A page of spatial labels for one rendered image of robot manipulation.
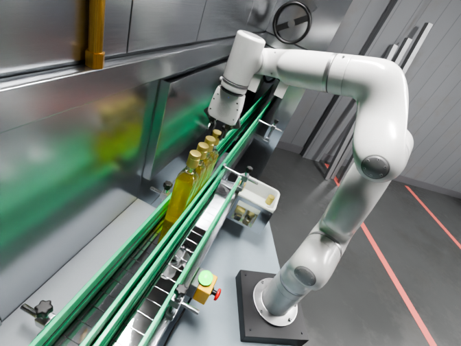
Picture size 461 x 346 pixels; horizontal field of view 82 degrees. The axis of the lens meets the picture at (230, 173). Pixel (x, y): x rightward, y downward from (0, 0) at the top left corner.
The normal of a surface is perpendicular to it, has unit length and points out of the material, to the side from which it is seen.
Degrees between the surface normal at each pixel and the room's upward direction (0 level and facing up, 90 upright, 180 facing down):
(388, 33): 90
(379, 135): 54
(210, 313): 0
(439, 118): 90
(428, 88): 90
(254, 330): 4
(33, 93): 90
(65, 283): 0
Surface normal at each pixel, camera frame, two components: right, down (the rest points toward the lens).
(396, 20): 0.06, 0.61
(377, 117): -0.52, -0.27
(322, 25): -0.32, 0.48
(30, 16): 0.89, 0.45
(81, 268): 0.33, -0.76
